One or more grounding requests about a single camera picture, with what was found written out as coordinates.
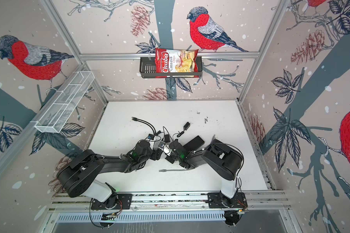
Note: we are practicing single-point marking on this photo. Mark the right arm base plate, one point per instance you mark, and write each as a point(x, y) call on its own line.
point(218, 200)

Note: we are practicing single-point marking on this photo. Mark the black wall basket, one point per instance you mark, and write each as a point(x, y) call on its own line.
point(148, 70)

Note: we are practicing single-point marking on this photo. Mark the black power adapter with cable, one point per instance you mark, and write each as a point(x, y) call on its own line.
point(162, 135)

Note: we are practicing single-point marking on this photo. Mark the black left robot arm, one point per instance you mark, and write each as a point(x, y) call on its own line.
point(78, 178)

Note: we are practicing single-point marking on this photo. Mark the white wire mesh shelf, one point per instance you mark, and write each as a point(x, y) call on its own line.
point(67, 99)

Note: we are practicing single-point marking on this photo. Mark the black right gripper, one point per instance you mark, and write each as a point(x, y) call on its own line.
point(169, 159)

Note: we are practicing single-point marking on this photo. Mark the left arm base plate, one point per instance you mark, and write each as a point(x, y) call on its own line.
point(117, 201)

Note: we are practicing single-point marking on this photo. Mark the red cassava chips bag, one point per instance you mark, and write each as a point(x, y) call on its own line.
point(176, 61)

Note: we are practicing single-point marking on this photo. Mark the aluminium mounting rail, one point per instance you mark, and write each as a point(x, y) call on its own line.
point(177, 201)

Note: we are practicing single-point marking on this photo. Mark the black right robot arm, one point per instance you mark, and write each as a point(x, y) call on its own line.
point(225, 159)

